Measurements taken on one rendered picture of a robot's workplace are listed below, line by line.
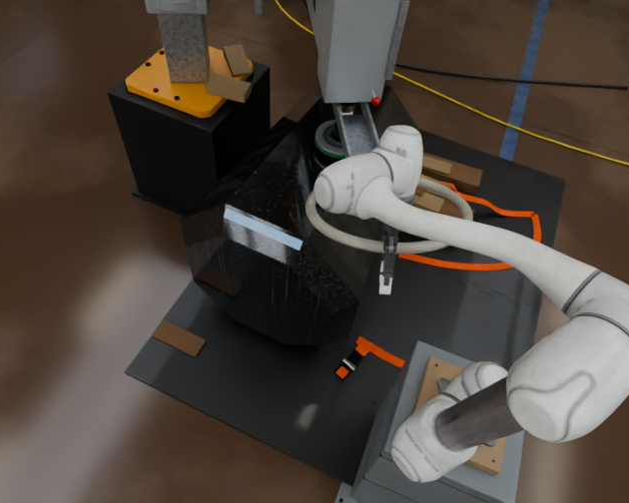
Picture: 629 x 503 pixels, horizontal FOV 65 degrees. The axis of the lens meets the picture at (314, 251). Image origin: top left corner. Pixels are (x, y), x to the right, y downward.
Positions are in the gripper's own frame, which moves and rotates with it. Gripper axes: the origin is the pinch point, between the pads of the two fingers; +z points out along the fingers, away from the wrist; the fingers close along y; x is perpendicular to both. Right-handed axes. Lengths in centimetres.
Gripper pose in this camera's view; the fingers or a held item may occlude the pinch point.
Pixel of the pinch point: (385, 278)
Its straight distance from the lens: 134.0
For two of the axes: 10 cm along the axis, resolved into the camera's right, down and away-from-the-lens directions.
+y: 1.1, -5.3, 8.4
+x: -9.9, -0.8, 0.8
